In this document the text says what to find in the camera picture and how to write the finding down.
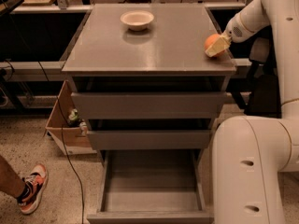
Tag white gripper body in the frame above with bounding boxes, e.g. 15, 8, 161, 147
223, 12, 252, 43

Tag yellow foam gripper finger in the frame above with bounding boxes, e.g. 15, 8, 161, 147
205, 32, 231, 57

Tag orange fruit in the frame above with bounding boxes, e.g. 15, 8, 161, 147
204, 34, 226, 57

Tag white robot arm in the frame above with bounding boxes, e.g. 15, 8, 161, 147
205, 0, 299, 224

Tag grey drawer cabinet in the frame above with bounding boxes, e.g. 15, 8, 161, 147
61, 3, 237, 224

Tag grey middle drawer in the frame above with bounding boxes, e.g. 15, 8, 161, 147
87, 130, 210, 150

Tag grey top drawer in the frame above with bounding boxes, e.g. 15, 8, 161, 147
71, 92, 226, 119

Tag grey open bottom drawer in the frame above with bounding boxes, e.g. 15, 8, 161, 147
87, 149, 213, 224

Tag black office chair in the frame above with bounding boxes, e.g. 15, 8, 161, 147
227, 37, 281, 118

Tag white ceramic bowl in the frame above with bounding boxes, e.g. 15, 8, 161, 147
121, 10, 154, 32

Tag green white item in box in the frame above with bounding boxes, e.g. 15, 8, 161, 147
67, 108, 87, 135

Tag cardboard box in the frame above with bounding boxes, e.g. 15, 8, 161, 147
46, 80, 94, 155

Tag orange white sneaker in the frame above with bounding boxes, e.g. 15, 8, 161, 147
17, 164, 48, 215

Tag bare person leg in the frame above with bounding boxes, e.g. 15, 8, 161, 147
0, 156, 25, 198

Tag black floor cable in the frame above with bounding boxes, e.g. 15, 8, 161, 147
0, 0, 86, 224

